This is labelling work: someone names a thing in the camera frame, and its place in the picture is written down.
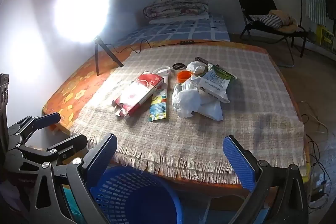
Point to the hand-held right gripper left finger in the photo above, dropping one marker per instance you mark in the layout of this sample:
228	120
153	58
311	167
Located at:
102	158

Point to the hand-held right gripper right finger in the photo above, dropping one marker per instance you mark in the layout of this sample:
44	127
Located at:
239	163

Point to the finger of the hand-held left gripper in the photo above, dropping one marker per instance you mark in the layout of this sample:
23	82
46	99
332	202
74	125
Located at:
71	142
48	119

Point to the blue plastic basket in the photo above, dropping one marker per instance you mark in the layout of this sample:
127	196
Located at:
136	192

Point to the red and white carton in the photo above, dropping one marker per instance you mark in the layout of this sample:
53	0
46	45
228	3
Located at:
136	92

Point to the colourful striped snack packet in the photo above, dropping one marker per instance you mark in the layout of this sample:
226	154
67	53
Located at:
158	106

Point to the white plastic bag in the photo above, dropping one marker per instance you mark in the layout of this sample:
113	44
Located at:
189	100

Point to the green and white packet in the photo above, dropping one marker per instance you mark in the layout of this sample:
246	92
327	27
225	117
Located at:
215	82

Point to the orange plastic cup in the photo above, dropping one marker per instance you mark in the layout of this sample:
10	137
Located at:
183	76

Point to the blue snack wrapper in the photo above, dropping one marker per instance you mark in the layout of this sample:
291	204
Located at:
200	59

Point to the beige plaid fringed blanket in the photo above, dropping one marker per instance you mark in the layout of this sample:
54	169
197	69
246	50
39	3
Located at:
236	121

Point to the orange floral mattress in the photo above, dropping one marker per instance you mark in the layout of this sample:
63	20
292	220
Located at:
73	82

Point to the teal cloth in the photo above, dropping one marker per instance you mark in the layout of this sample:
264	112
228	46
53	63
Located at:
72	203

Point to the black light tripod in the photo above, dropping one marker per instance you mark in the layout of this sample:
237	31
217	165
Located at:
97	56

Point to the crumpled white tissue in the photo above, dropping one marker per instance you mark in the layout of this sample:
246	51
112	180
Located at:
197	67

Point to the black rubber band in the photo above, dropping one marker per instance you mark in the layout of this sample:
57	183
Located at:
174	66

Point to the blue checked bedsheet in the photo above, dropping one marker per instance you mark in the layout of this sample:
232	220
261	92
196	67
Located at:
183	29

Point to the beige cloth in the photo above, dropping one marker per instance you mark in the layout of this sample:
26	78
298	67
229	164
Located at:
288	27

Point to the striped cloth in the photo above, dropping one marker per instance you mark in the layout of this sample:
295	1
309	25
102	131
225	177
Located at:
270	20

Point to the yellow crate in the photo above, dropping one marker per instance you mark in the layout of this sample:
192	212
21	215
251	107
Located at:
325	39

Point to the black folding chair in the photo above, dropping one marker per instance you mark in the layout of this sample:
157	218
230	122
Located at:
252	1

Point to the folded floral quilt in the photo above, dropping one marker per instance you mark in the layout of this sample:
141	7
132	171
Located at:
176	5

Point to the white ribbed panel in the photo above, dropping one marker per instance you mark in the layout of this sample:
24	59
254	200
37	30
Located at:
315	1

